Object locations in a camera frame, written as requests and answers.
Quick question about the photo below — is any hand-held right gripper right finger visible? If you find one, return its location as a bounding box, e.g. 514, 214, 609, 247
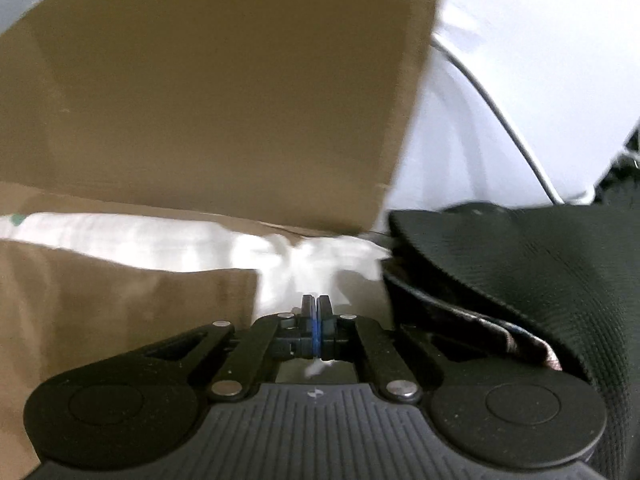
317, 294, 481, 403

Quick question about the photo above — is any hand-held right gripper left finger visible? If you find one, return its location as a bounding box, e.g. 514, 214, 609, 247
145, 295, 317, 402

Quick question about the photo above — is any brown printed t-shirt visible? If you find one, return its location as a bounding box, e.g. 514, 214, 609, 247
0, 239, 261, 480

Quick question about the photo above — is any cream bear print blanket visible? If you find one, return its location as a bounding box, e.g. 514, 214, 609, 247
0, 210, 393, 376

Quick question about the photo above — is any leopard print cloth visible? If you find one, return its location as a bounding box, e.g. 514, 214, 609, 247
390, 270, 563, 373

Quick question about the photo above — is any folded black garment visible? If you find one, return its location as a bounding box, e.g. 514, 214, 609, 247
382, 202, 640, 480

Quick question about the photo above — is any folded brown cardboard sheet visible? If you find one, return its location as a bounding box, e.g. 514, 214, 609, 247
0, 0, 451, 238

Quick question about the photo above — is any white cable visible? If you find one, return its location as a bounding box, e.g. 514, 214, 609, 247
432, 30, 566, 206

